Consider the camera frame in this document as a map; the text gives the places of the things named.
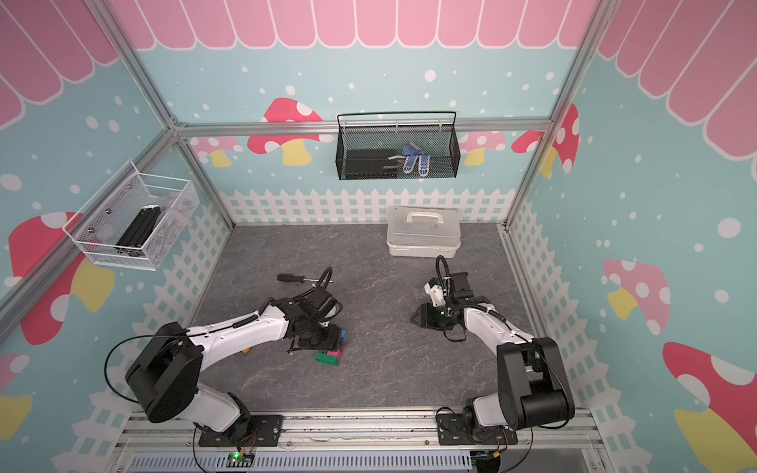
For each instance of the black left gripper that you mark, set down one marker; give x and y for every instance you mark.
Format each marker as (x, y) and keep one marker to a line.
(330, 343)

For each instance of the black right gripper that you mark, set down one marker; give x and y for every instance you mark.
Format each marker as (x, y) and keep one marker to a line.
(426, 316)

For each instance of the green lego brick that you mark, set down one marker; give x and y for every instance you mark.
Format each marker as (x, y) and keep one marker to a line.
(325, 359)

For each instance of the pink lego brick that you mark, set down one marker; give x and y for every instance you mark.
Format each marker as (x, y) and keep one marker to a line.
(336, 353)

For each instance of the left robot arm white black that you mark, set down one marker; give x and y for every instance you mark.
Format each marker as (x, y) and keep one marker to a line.
(165, 376)

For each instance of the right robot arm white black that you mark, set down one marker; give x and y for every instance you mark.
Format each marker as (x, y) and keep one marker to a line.
(532, 385)

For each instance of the white plastic storage box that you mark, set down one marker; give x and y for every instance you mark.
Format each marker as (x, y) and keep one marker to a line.
(423, 232)

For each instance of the green lit circuit board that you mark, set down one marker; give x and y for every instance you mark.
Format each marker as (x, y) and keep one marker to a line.
(240, 459)

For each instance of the blue white item in basket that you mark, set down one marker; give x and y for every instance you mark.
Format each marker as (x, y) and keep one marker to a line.
(413, 159)

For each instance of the black box in white basket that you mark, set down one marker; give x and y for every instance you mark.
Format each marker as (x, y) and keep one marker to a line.
(138, 232)

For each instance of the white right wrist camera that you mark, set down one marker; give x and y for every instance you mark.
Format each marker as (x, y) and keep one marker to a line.
(436, 293)

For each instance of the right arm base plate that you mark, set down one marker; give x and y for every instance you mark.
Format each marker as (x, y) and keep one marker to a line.
(462, 429)

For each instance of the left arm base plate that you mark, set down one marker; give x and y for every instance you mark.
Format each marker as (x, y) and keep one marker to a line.
(260, 430)

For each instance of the black wire mesh basket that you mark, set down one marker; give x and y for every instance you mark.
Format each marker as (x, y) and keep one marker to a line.
(434, 132)

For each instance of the white wire mesh basket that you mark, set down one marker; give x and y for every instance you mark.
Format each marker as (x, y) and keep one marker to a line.
(98, 225)

